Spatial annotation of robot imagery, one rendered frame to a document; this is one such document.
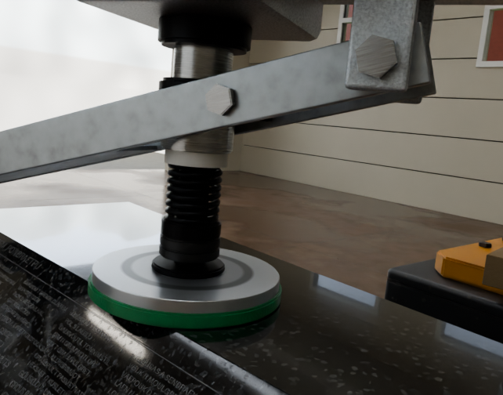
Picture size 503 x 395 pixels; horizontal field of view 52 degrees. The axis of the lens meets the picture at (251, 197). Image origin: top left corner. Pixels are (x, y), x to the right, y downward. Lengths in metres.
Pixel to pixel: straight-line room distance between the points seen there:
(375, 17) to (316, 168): 8.02
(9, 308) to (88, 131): 0.26
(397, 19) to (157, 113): 0.24
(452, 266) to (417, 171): 6.43
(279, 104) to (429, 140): 6.87
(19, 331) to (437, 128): 6.86
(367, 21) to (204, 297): 0.29
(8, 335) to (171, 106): 0.33
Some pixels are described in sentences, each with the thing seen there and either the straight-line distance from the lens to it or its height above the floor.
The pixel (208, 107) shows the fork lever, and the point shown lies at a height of 1.01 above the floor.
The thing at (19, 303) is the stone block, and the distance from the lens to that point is 0.70.
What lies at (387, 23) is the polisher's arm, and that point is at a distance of 0.44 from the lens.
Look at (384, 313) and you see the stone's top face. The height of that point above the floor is 0.80.
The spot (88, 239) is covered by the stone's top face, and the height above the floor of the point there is 0.80.
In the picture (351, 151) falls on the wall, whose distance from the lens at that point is 8.01.
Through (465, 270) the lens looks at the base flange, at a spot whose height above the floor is 0.76.
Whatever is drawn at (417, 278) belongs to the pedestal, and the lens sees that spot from 1.03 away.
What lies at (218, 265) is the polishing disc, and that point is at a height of 0.84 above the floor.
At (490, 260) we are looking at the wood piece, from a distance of 0.89.
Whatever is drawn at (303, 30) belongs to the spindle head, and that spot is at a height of 1.11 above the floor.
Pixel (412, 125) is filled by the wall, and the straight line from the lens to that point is 7.46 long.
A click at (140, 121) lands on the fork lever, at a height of 0.99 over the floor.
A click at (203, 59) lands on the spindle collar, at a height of 1.06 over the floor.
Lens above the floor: 1.01
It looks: 9 degrees down
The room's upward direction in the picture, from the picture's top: 5 degrees clockwise
